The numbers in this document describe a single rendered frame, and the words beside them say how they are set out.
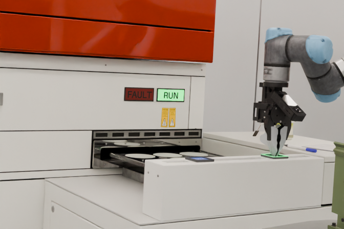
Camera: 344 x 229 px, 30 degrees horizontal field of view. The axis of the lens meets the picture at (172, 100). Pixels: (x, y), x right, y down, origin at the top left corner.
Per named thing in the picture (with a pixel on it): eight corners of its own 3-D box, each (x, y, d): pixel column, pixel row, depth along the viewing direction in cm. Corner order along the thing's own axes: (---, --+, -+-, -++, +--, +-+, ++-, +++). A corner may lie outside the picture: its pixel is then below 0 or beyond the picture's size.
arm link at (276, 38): (285, 26, 176) (259, 27, 182) (283, 67, 177) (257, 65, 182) (300, 29, 182) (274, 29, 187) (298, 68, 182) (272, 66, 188)
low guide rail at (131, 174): (122, 175, 220) (122, 166, 220) (127, 175, 221) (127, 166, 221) (206, 206, 178) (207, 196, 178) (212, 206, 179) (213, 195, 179)
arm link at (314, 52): (341, 59, 178) (305, 58, 185) (329, 28, 172) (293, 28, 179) (330, 78, 174) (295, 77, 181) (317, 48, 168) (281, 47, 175)
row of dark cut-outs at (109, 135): (92, 138, 216) (92, 131, 216) (199, 136, 240) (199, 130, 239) (93, 138, 216) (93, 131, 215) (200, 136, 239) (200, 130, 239)
